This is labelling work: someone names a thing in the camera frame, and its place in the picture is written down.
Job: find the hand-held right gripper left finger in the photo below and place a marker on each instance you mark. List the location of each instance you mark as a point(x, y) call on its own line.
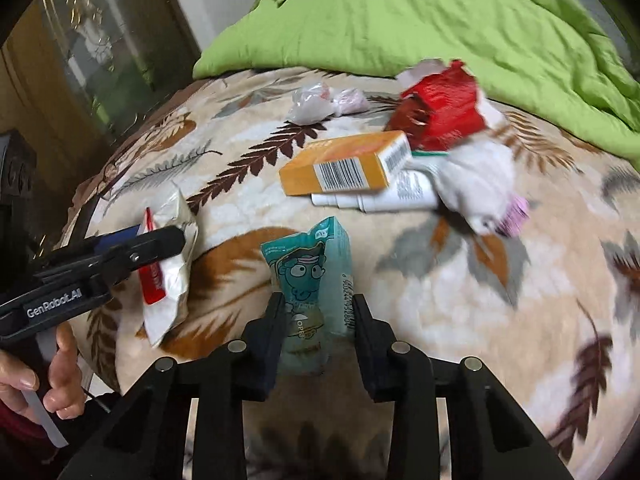
point(270, 345)

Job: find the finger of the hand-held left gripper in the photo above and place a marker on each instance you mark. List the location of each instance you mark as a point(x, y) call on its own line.
point(122, 237)
point(145, 247)

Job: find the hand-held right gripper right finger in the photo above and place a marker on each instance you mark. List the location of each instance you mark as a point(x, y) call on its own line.
point(367, 345)

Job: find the white and red wrapper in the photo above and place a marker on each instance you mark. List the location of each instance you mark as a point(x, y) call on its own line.
point(170, 305)

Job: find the teal cartoon snack packet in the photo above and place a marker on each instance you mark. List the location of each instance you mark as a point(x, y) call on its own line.
point(310, 280)

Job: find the person's left hand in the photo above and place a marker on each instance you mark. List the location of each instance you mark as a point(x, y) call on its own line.
point(67, 390)

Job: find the leaf print blanket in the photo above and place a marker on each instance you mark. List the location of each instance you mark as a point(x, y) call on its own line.
point(500, 310)

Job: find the white tube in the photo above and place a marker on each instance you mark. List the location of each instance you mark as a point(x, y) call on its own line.
point(410, 191)

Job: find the wooden glass door cabinet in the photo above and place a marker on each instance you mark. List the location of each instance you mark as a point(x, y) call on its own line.
point(75, 60)

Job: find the orange cardboard box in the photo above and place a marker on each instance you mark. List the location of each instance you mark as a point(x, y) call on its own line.
point(340, 157)

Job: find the small pink item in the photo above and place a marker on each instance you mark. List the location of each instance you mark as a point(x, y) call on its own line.
point(517, 217)

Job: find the small clear plastic bag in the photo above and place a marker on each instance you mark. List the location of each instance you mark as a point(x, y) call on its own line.
point(350, 101)

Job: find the red foil packet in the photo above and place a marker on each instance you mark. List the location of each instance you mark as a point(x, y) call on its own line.
point(440, 105)

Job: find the green duvet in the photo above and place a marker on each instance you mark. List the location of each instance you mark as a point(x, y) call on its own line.
point(425, 20)

